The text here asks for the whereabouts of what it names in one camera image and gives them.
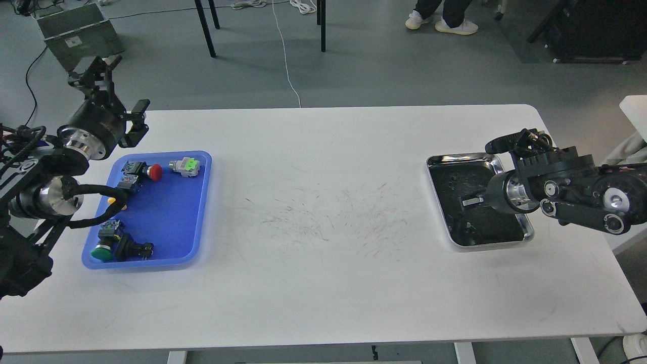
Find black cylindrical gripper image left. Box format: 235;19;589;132
57;55;150;160

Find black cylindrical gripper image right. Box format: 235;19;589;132
460;170;540;214

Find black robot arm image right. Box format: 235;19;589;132
459;129;646;235

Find silver metal tray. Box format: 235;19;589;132
427;153;535;251

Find blue plastic tray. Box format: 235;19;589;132
81;150;212;269

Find black table leg left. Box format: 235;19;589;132
194;0;220;58

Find black table leg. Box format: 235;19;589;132
194;0;220;58
315;0;327;53

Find beige cloth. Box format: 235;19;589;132
602;131;646;165

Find white sneaker right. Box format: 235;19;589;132
434;19;479;35

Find white sneaker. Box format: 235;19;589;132
434;19;479;35
404;10;434;30

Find white sneaker left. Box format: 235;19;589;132
404;10;434;30

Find black equipment case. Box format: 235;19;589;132
526;1;646;64

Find black table leg right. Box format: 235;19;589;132
315;0;327;53

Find red push button switch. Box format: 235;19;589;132
121;161;163;181

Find yellow push button switch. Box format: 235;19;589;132
116;173;143;201

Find black floor cable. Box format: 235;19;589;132
23;47;49;127

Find grey green connector switch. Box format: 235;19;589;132
168;157;201;178

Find green push button switch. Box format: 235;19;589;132
90;219;124;262

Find white floor cable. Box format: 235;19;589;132
232;0;318;108

